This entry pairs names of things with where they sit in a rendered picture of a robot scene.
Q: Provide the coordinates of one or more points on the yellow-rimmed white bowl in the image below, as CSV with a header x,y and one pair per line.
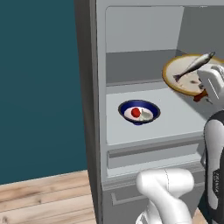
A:
x,y
180,65

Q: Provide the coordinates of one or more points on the brown chicken drumstick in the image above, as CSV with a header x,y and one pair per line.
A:
x,y
200,96

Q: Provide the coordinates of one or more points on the red tomato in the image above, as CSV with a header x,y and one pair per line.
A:
x,y
135,112

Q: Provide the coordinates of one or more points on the grey open fridge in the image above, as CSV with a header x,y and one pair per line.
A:
x,y
90,87

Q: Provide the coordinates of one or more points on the grey fish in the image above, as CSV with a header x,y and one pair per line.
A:
x,y
194,64

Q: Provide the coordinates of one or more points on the white garlic bulb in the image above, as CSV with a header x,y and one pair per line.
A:
x,y
146,115

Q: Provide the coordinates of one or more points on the grey fridge shelf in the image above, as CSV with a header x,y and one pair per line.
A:
x,y
175,119

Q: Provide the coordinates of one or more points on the grey fridge freezer drawer front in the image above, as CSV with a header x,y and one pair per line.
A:
x,y
125,211

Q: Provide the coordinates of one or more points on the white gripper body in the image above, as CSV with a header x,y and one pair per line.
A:
x,y
215,83

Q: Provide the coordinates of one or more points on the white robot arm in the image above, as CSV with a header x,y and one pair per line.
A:
x,y
169,186

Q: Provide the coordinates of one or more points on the blue bowl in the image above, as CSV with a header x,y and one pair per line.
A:
x,y
140,103

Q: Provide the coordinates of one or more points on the grey fridge crisper drawer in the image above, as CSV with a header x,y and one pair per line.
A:
x,y
151,156

